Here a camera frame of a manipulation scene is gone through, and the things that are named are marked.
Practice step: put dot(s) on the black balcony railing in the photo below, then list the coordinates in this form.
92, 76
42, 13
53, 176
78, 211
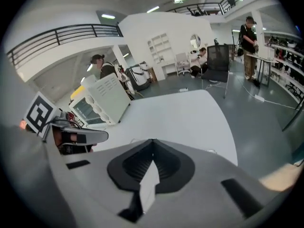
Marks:
59, 35
209, 7

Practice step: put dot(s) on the cream toaster oven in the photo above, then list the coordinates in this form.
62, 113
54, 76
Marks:
107, 96

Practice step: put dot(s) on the white power strip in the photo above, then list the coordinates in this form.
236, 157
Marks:
259, 98
183, 89

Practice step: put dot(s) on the long white shelving unit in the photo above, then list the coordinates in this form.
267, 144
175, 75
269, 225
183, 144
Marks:
288, 63

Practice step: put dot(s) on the black table leg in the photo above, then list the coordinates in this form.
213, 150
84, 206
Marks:
293, 115

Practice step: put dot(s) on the white chair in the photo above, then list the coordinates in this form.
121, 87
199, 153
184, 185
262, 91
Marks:
182, 62

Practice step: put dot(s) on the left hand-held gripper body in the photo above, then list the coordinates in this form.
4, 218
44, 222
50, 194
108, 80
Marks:
39, 111

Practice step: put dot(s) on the white box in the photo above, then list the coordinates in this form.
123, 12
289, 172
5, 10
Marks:
270, 52

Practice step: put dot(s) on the white rounded appliance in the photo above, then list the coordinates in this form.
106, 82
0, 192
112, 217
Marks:
88, 81

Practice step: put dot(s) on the round wall mirror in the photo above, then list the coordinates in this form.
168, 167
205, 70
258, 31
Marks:
195, 41

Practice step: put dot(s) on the yellow appliance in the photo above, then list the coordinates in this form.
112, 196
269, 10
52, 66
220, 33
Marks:
78, 92

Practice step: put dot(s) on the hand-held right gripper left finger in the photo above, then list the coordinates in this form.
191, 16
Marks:
95, 186

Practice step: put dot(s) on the black mesh office chair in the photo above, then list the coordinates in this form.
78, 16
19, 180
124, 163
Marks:
217, 60

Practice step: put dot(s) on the white table with black legs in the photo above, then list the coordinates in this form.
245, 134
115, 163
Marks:
262, 59

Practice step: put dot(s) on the white and black machine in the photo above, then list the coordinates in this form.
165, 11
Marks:
139, 76

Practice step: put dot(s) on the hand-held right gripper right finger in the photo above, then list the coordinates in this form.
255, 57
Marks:
202, 198

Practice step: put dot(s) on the white built-in wall shelf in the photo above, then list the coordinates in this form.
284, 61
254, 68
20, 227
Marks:
160, 47

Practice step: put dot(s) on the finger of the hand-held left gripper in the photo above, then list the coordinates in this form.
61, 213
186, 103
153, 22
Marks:
76, 149
92, 134

